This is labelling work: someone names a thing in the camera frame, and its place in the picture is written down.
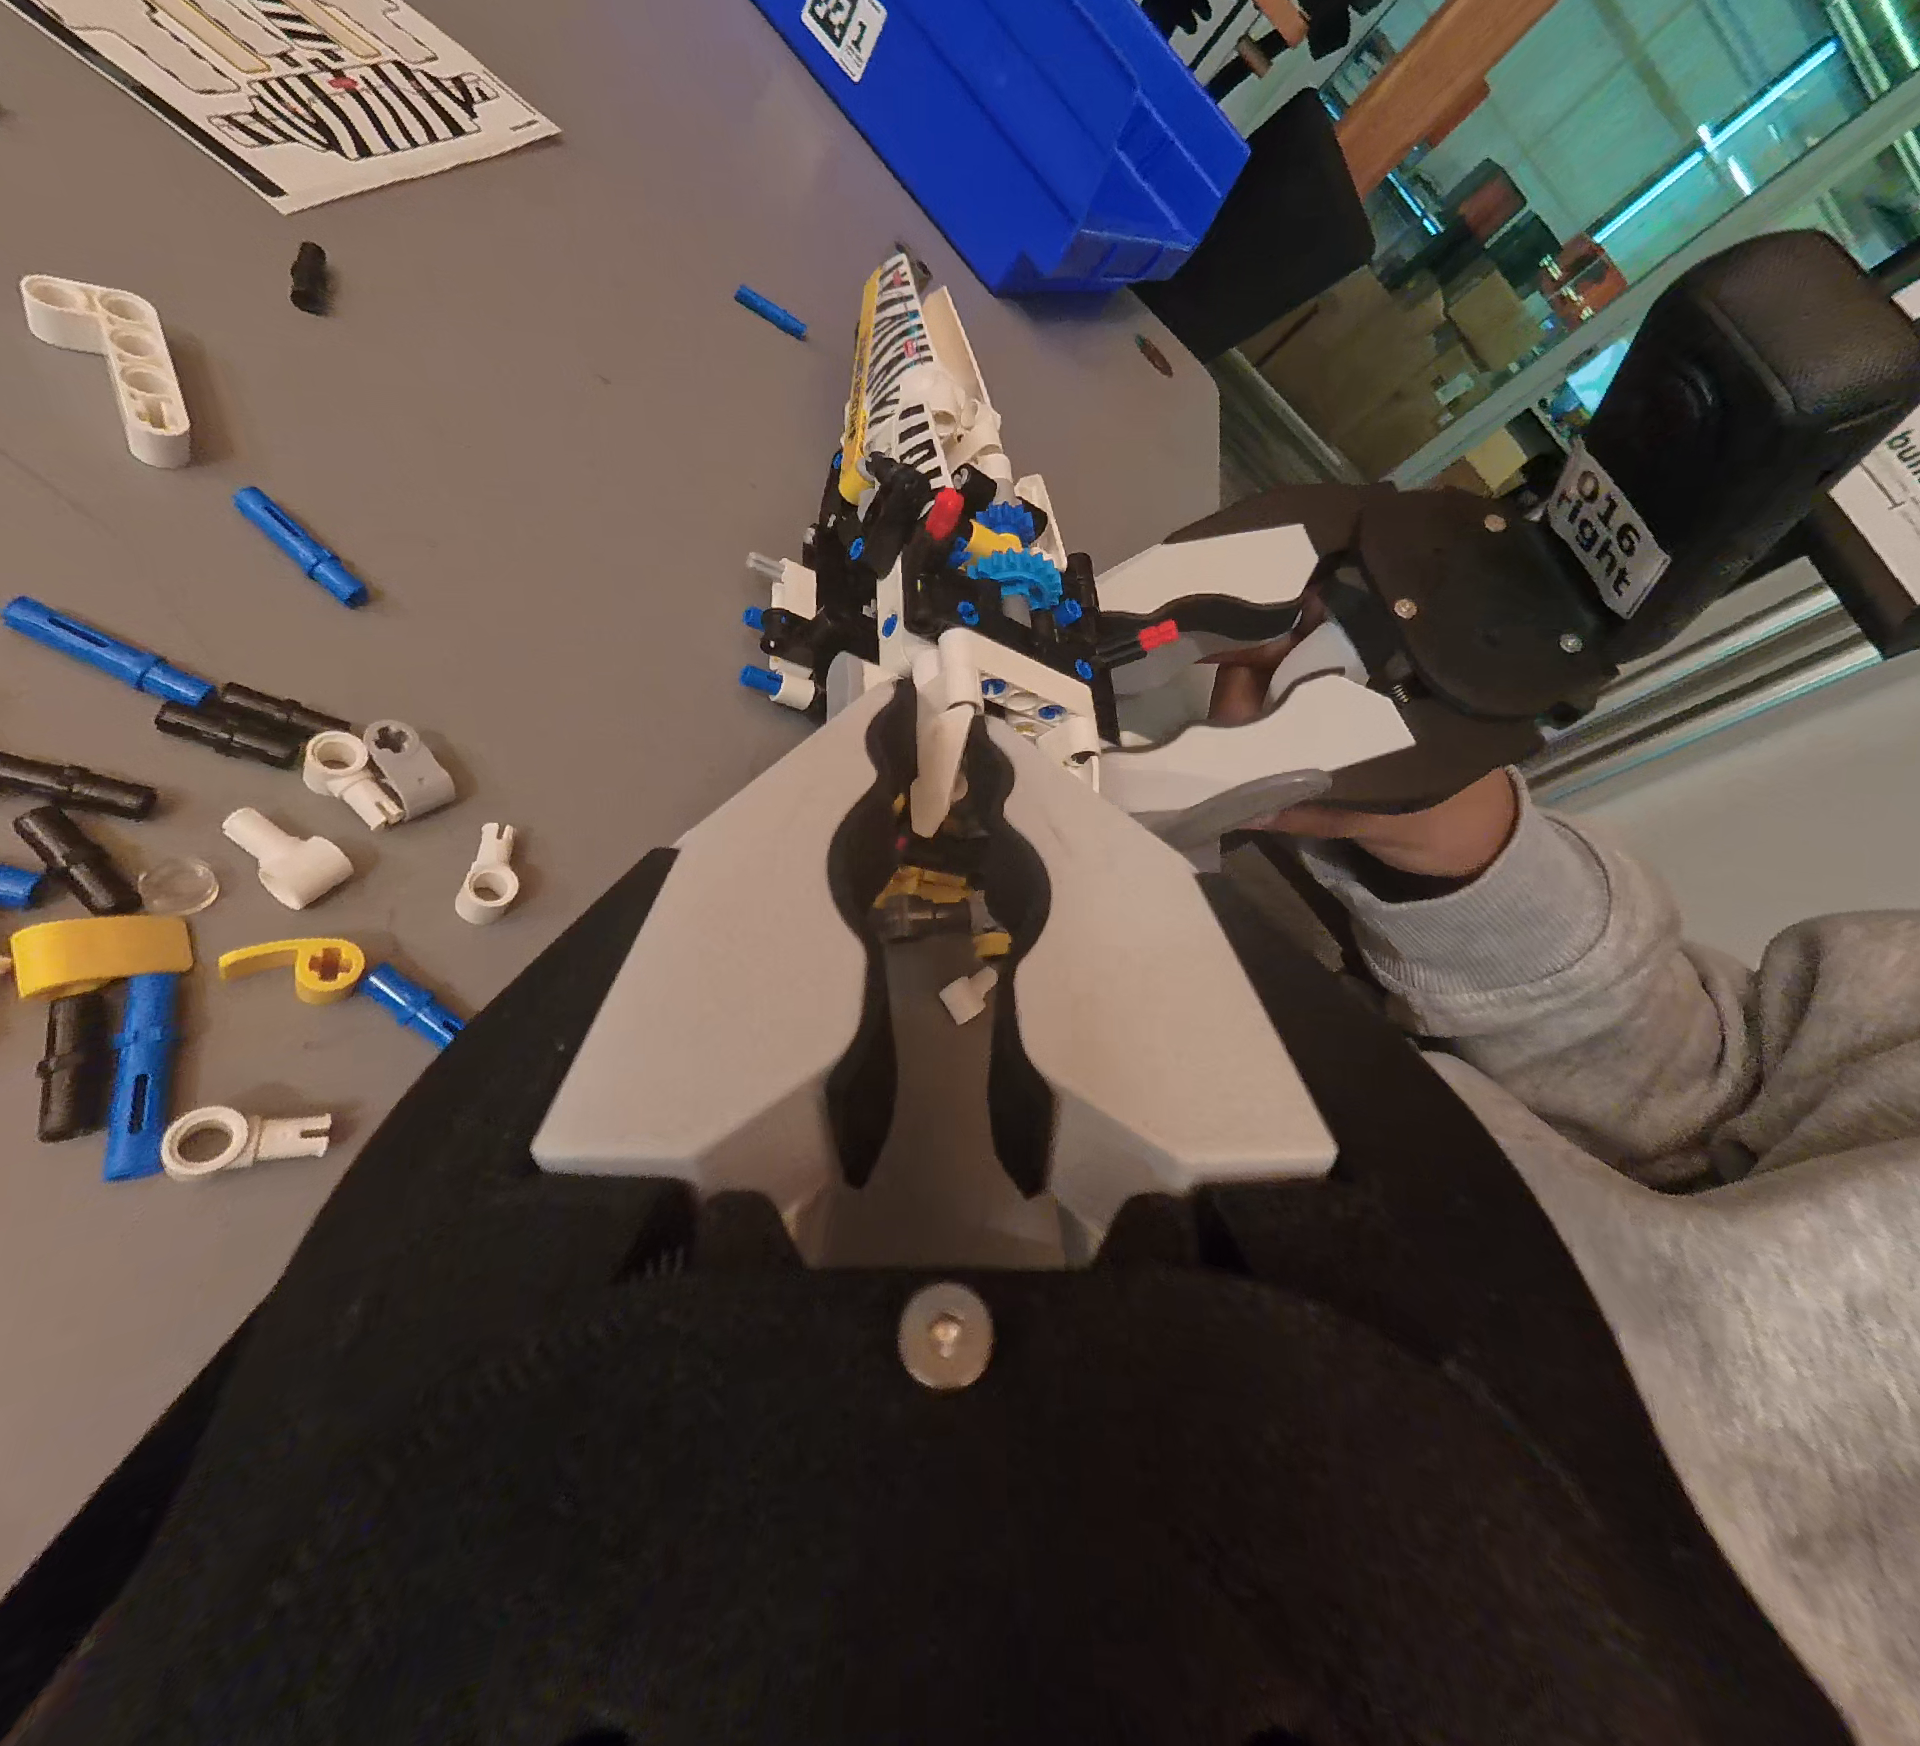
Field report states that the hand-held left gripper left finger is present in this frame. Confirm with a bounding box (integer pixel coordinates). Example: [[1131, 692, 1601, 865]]
[[528, 692, 920, 1197]]

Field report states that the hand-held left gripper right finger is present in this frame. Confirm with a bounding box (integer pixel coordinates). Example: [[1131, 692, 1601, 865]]
[[971, 756, 1339, 1204]]

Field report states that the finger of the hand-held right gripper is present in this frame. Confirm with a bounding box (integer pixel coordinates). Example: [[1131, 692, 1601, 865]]
[[1113, 671, 1422, 814], [1080, 480, 1369, 650]]

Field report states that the zebra striped lego model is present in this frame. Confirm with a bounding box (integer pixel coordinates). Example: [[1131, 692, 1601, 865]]
[[737, 250, 1187, 968]]

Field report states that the person's right forearm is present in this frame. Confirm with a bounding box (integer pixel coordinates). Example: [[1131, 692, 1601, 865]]
[[1319, 771, 1920, 1194]]

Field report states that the white elbow lego piece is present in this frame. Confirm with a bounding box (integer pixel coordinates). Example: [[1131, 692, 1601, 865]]
[[222, 809, 357, 913]]

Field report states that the small white lego connector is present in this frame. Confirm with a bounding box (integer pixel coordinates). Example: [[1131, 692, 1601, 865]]
[[453, 823, 523, 918]]

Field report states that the blue short lego pin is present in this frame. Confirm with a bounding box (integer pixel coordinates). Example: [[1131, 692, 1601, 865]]
[[360, 961, 468, 1046]]

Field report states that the grey lego connector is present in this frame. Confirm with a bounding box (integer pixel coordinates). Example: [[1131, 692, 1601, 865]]
[[364, 721, 456, 819]]

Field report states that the yellow hooked lego piece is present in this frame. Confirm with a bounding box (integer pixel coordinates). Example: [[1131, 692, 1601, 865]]
[[215, 936, 369, 1009]]

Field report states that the white round lego connector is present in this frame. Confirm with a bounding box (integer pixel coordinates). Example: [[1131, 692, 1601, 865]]
[[301, 730, 400, 831]]

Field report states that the white lego connector with axle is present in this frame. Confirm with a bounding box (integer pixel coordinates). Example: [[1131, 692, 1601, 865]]
[[160, 1105, 335, 1186]]

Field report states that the black long lego pin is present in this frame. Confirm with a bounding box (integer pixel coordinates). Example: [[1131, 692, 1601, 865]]
[[154, 703, 301, 774], [222, 684, 357, 746]]

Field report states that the blue lego beam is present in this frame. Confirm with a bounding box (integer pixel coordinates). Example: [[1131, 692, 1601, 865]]
[[102, 972, 185, 1186]]

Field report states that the yellow curved lego panel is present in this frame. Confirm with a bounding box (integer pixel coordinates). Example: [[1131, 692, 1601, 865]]
[[6, 916, 198, 1003]]

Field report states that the black lego connector pin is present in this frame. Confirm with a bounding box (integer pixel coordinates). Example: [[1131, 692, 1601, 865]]
[[36, 991, 109, 1147]]

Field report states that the black thick lego pin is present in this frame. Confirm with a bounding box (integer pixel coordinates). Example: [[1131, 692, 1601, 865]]
[[14, 804, 144, 916]]

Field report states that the white angled lego beam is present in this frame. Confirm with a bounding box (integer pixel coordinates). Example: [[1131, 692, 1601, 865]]
[[18, 277, 198, 471]]

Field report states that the person's right hand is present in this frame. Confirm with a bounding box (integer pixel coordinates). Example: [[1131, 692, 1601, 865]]
[[1281, 769, 1519, 882]]

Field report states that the stack of cardboard boxes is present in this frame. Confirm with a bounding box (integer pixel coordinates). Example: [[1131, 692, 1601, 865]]
[[1244, 261, 1592, 496]]

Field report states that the white sign board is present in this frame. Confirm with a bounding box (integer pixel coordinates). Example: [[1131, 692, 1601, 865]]
[[1805, 396, 1920, 655]]

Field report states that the blue plastic bin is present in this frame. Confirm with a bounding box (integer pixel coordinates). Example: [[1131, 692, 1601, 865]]
[[636, 0, 1252, 297]]

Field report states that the person's grey clothed body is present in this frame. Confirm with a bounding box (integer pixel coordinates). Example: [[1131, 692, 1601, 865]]
[[1423, 1048, 1920, 1746]]

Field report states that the zebra striped sticker sheet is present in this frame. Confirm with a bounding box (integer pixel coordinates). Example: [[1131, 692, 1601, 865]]
[[0, 0, 562, 218]]

